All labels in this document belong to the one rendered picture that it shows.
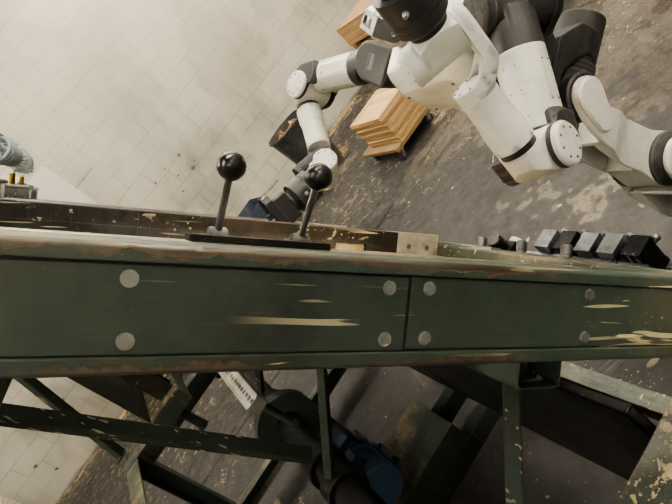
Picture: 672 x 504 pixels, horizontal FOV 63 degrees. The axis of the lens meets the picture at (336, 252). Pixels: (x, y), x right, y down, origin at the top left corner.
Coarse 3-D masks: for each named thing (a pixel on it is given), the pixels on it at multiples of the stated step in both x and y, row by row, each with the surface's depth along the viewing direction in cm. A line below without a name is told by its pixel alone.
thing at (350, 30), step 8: (360, 0) 600; (368, 0) 560; (360, 8) 567; (352, 16) 574; (360, 16) 550; (344, 24) 581; (352, 24) 569; (344, 32) 591; (352, 32) 581; (360, 32) 572; (352, 40) 595; (360, 40) 598; (376, 40) 566
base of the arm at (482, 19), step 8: (464, 0) 100; (472, 0) 96; (480, 0) 93; (488, 0) 92; (560, 0) 94; (472, 8) 97; (480, 8) 94; (488, 8) 93; (560, 8) 95; (480, 16) 95; (488, 16) 93; (552, 16) 97; (480, 24) 96; (488, 24) 94; (544, 24) 100; (552, 24) 98; (488, 32) 96; (544, 32) 100
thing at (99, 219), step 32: (0, 192) 103; (0, 224) 103; (32, 224) 106; (64, 224) 108; (96, 224) 110; (128, 224) 113; (160, 224) 115; (192, 224) 118; (224, 224) 121; (256, 224) 124; (288, 224) 127
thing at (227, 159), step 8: (224, 152) 68; (232, 152) 68; (224, 160) 67; (232, 160) 67; (240, 160) 68; (224, 168) 67; (232, 168) 67; (240, 168) 68; (224, 176) 68; (232, 176) 68; (240, 176) 69; (224, 184) 70; (224, 192) 71; (224, 200) 71; (224, 208) 72; (224, 216) 73; (216, 224) 73; (208, 232) 73; (216, 232) 73; (224, 232) 74
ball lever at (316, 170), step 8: (312, 168) 73; (320, 168) 73; (328, 168) 73; (312, 176) 72; (320, 176) 72; (328, 176) 73; (312, 184) 73; (320, 184) 73; (328, 184) 73; (312, 192) 75; (312, 200) 75; (312, 208) 76; (304, 216) 77; (304, 224) 77; (304, 232) 78; (296, 240) 78; (304, 240) 78
